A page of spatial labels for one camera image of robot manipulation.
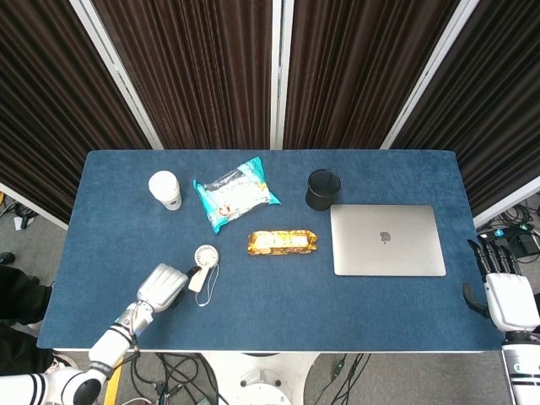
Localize dark brown curtain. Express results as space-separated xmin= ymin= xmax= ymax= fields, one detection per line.
xmin=0 ymin=0 xmax=540 ymax=224

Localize teal snack bag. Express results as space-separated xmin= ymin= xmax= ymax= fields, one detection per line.
xmin=192 ymin=156 xmax=283 ymax=235

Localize black and white sneaker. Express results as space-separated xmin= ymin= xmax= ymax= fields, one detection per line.
xmin=44 ymin=353 xmax=79 ymax=375

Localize white partition frame post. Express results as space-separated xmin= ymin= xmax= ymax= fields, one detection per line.
xmin=268 ymin=0 xmax=295 ymax=150

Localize black mesh pen holder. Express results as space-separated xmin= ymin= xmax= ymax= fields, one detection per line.
xmin=305 ymin=168 xmax=342 ymax=211

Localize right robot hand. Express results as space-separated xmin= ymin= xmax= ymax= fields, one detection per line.
xmin=462 ymin=238 xmax=540 ymax=334

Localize white paper coffee cup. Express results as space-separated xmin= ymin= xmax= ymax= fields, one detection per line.
xmin=148 ymin=170 xmax=183 ymax=210

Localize black floor cables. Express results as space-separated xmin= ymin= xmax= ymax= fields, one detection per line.
xmin=129 ymin=352 xmax=220 ymax=405

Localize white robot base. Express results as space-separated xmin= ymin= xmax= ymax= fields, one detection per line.
xmin=197 ymin=351 xmax=322 ymax=405

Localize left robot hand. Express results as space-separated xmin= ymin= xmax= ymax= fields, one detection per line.
xmin=136 ymin=262 xmax=200 ymax=314

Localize yellow floor tape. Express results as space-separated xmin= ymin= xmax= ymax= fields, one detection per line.
xmin=103 ymin=356 xmax=126 ymax=405

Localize white handheld fan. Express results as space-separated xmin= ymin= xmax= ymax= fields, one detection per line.
xmin=187 ymin=246 xmax=222 ymax=308

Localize gold wrapped biscuit pack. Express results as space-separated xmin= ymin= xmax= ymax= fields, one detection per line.
xmin=246 ymin=229 xmax=318 ymax=257

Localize blue table mat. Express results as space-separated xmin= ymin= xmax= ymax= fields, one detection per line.
xmin=35 ymin=148 xmax=505 ymax=353

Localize silver laptop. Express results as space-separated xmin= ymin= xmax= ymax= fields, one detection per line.
xmin=329 ymin=204 xmax=447 ymax=278

